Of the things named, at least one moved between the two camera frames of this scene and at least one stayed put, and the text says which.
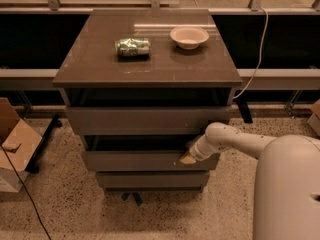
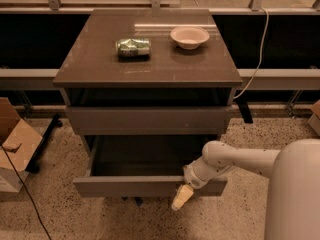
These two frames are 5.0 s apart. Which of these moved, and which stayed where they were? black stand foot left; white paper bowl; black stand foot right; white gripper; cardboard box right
Moved: white gripper
Stayed: black stand foot right; black stand foot left; cardboard box right; white paper bowl
